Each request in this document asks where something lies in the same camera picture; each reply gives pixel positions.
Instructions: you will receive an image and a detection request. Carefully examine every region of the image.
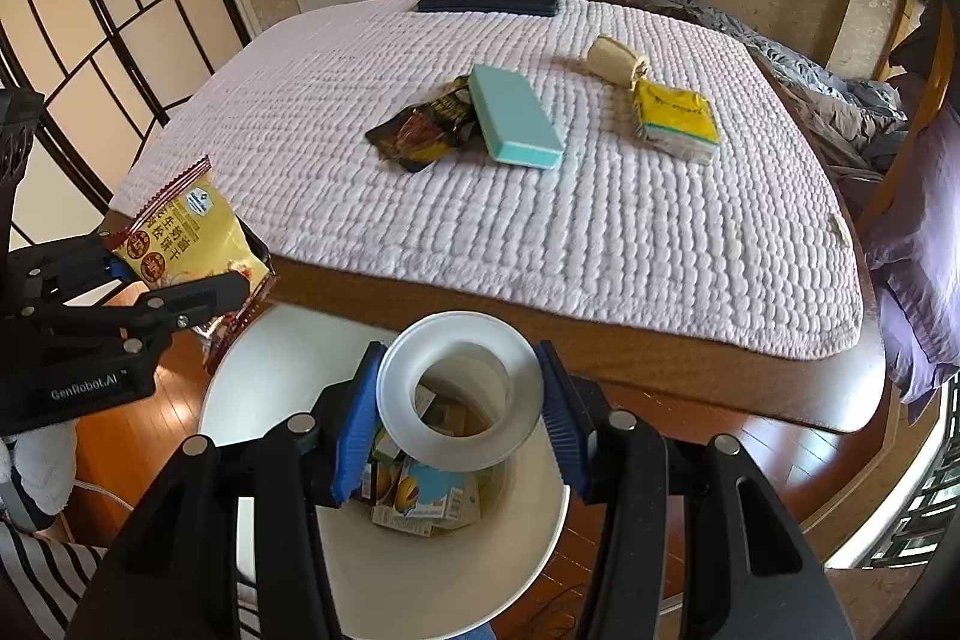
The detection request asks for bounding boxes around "blue box with yellow face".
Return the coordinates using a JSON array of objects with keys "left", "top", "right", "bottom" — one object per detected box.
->
[{"left": 394, "top": 460, "right": 481, "bottom": 525}]

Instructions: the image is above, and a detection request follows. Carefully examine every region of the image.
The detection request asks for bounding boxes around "black window railing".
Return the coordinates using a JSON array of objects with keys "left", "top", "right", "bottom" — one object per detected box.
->
[{"left": 885, "top": 377, "right": 960, "bottom": 566}]

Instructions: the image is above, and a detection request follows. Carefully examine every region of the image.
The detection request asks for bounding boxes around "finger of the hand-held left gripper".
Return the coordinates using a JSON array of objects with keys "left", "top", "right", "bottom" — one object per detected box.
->
[
  {"left": 7, "top": 233, "right": 128, "bottom": 311},
  {"left": 30, "top": 270, "right": 251, "bottom": 356}
]

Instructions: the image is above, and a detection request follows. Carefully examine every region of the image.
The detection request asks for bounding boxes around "brown-grey duvet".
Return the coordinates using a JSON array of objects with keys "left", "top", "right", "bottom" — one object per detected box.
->
[{"left": 525, "top": 0, "right": 901, "bottom": 184}]

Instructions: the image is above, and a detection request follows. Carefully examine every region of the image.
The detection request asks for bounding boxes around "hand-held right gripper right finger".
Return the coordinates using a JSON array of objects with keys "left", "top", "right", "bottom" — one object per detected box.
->
[{"left": 534, "top": 340, "right": 856, "bottom": 640}]

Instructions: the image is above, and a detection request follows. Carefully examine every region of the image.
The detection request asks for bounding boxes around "dark blue phone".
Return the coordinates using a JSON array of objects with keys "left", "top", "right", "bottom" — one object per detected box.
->
[{"left": 416, "top": 0, "right": 560, "bottom": 19}]

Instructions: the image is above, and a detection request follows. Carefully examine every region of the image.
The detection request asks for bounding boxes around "blue-grey duvet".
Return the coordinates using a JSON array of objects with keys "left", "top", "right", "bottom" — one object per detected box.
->
[{"left": 600, "top": 0, "right": 908, "bottom": 120}]

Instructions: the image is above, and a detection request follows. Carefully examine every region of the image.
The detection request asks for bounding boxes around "white quilted mat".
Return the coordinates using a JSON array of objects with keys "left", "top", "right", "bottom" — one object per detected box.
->
[{"left": 109, "top": 0, "right": 863, "bottom": 362}]

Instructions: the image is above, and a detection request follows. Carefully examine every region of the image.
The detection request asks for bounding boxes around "yellow tissue packet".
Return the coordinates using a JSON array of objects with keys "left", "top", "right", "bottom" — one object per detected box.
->
[{"left": 632, "top": 79, "right": 722, "bottom": 165}]

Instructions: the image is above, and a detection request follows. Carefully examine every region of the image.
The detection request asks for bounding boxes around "white trash bin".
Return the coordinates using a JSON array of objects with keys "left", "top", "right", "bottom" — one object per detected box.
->
[{"left": 196, "top": 302, "right": 572, "bottom": 640}]

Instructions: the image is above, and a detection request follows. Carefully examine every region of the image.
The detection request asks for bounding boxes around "grey hanging cloth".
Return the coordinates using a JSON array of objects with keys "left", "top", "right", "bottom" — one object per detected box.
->
[{"left": 889, "top": 2, "right": 946, "bottom": 79}]

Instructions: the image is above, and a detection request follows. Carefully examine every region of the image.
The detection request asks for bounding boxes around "yellow snack packet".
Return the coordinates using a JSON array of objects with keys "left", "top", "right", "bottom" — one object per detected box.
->
[{"left": 101, "top": 155, "right": 277, "bottom": 341}]

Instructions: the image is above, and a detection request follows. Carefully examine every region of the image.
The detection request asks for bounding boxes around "paper folding screen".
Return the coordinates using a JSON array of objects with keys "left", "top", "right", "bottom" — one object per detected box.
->
[{"left": 0, "top": 0, "right": 252, "bottom": 266}]

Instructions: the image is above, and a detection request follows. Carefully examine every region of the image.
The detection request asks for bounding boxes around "person's striped clothing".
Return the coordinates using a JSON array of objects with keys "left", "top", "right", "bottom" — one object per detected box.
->
[{"left": 0, "top": 516, "right": 263, "bottom": 640}]

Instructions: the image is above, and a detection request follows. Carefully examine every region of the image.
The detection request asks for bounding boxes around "teal box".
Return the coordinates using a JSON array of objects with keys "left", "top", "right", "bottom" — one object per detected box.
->
[{"left": 469, "top": 64, "right": 565, "bottom": 169}]

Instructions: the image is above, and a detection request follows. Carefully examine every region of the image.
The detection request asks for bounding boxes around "purple pillowcase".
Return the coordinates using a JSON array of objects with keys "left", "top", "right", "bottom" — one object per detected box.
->
[{"left": 862, "top": 74, "right": 960, "bottom": 423}]

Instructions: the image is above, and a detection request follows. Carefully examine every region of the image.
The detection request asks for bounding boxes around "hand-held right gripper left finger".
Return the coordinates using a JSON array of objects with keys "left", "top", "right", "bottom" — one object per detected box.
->
[{"left": 64, "top": 342, "right": 385, "bottom": 640}]

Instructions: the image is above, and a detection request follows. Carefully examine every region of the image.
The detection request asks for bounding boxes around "white tape roll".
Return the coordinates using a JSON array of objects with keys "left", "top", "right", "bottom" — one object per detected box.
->
[{"left": 375, "top": 308, "right": 545, "bottom": 472}]

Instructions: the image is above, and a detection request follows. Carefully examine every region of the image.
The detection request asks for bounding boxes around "black snack packet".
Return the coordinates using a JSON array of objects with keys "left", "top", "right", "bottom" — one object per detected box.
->
[{"left": 365, "top": 76, "right": 481, "bottom": 172}]

